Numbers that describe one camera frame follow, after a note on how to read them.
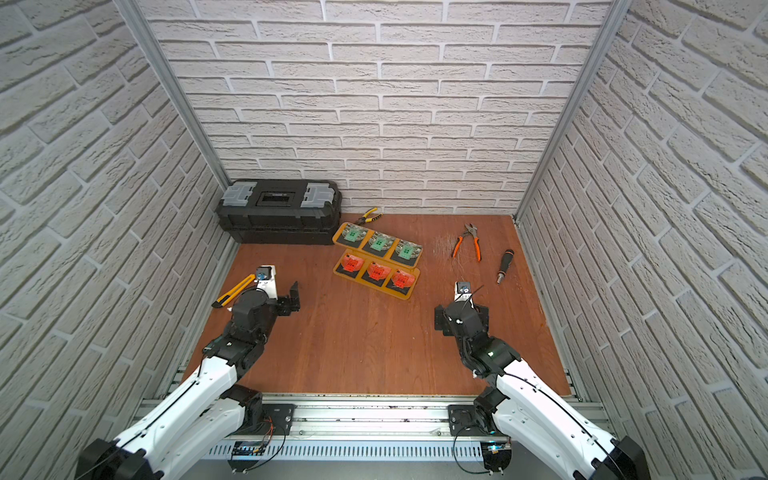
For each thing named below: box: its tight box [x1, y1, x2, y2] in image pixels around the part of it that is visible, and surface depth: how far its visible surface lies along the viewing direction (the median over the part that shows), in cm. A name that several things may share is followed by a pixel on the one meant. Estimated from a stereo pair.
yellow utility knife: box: [211, 274, 257, 308], surface depth 97 cm
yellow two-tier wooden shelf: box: [332, 222, 423, 300], surface depth 98 cm
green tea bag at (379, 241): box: [368, 232, 396, 251], surface depth 94 cm
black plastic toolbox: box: [215, 178, 342, 245], surface depth 102 cm
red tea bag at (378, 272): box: [367, 262, 392, 281], surface depth 103 cm
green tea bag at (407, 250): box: [396, 240, 422, 260], surface depth 92 cm
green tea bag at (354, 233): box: [342, 224, 368, 242], surface depth 97 cm
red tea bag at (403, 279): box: [393, 270, 415, 289], surface depth 102 cm
